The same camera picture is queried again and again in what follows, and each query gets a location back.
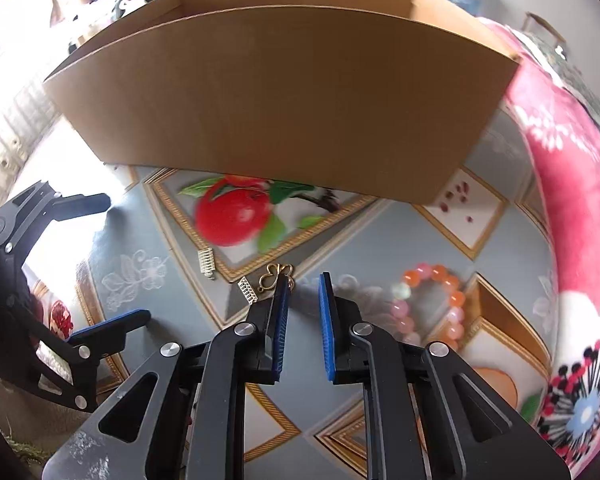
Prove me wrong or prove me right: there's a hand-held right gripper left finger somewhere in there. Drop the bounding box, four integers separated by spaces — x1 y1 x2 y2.
42 280 290 480

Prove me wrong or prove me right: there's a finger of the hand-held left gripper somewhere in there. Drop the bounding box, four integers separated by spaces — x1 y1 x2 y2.
0 179 112 257
9 308 152 414

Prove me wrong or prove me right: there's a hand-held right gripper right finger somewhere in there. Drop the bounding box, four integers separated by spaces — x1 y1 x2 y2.
318 273 574 480

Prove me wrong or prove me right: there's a silver rhinestone charm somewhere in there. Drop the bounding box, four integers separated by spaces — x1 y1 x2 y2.
237 277 259 304

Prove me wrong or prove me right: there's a gold butterfly pendant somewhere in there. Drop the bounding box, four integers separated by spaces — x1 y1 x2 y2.
257 263 295 294

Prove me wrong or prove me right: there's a pink orange bead bracelet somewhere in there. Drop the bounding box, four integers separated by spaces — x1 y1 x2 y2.
390 263 467 349

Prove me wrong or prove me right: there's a brown cardboard box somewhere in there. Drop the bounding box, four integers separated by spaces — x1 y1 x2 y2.
42 0 524 207

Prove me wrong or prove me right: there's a person's left forearm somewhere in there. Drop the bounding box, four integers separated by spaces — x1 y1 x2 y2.
0 360 51 471

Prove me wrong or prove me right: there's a fruit print tablecloth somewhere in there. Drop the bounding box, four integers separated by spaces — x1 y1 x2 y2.
74 104 562 480

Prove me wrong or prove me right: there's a pink floral blanket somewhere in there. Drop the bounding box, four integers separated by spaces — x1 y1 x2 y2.
484 17 600 463

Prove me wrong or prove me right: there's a lace pillow cover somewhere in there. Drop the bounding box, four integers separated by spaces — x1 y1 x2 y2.
520 30 600 122

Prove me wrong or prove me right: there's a wooden chair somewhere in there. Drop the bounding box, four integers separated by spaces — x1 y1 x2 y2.
522 12 567 47

